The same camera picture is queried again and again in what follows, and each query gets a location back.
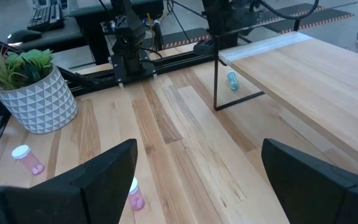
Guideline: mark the hazard striped floor mat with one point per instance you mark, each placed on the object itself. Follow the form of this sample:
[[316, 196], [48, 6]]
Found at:
[[185, 39], [315, 15]]

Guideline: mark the wooden shelf with black legs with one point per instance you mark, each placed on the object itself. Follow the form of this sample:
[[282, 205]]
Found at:
[[306, 81]]

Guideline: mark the dark grey desk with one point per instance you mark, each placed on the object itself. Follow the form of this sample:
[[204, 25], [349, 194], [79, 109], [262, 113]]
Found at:
[[64, 34]]

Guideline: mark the black keyboard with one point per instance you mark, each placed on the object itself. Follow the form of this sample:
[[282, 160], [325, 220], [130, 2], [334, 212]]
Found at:
[[43, 17]]

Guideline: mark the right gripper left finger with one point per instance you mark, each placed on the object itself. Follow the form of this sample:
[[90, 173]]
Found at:
[[104, 186]]

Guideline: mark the green plant in white pot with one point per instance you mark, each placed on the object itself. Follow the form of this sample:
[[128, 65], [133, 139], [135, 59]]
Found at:
[[36, 102]]

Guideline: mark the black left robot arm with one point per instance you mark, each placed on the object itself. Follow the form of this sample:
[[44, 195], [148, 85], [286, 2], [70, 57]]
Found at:
[[129, 34]]

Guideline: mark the black computer mouse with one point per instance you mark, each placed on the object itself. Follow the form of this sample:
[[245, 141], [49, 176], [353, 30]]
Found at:
[[23, 36]]

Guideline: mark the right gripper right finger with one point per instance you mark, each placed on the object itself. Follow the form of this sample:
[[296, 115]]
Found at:
[[315, 193]]

